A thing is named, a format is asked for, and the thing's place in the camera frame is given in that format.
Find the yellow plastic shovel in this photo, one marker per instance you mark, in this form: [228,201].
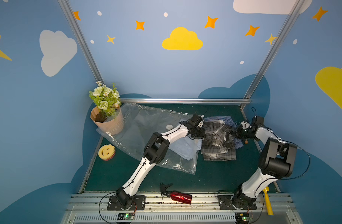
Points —
[268,202]

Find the aluminium back rail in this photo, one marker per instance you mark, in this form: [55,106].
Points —
[187,101]

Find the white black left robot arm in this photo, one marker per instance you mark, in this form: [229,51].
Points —
[155,152]

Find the left green circuit board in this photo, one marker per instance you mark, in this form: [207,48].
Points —
[125,217]

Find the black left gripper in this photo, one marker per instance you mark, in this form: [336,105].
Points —
[198,131]

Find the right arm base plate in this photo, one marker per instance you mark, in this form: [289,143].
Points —
[229,202]

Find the yellow smiley sponge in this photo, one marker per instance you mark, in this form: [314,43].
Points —
[106,152]

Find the right aluminium frame post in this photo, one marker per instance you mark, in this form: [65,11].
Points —
[285,29]

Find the aluminium front rail platform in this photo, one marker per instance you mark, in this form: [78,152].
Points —
[91,208]

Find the right green circuit board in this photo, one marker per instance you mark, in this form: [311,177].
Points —
[242,218]

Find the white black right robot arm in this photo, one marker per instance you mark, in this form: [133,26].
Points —
[276,161]

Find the light blue shirt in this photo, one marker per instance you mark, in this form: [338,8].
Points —
[186,147]

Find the clear plastic vacuum bag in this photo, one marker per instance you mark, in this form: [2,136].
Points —
[140,122]

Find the red spray bottle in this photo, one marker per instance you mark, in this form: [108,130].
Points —
[175,195]

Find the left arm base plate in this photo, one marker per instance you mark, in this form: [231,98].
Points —
[131,203]

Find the blue checked shirt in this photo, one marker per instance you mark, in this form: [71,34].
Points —
[228,121]

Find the aluminium frame post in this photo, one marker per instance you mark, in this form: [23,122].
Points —
[73,22]
[285,29]

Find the white green artificial flowers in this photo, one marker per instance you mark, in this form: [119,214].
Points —
[106,99]

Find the beige faceted flower pot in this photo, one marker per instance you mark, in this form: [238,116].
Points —
[112,125]

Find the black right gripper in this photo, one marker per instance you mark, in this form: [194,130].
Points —
[238,133]

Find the left aluminium frame post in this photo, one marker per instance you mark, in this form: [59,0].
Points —
[73,22]

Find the green circuit board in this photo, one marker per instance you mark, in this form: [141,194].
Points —
[125,217]
[242,218]

